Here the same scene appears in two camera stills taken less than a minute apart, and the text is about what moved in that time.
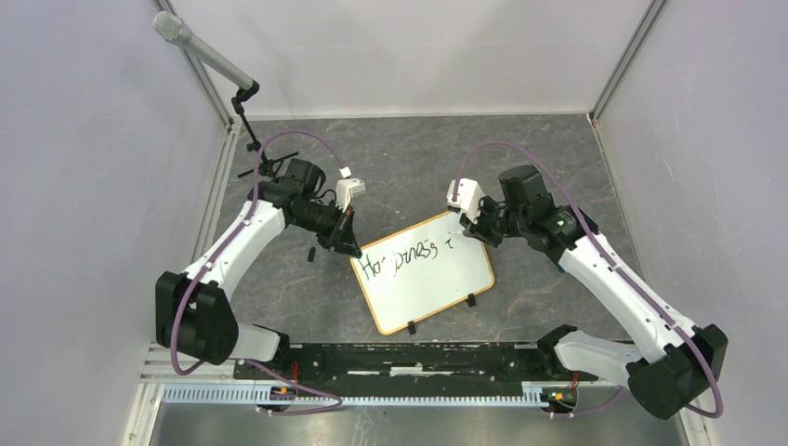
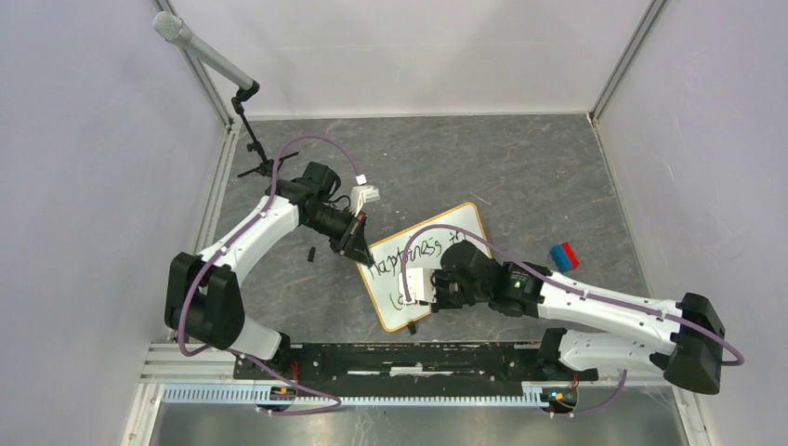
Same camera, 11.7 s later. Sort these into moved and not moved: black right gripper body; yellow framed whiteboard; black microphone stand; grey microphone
Moved: black right gripper body
Not moved: grey microphone; yellow framed whiteboard; black microphone stand
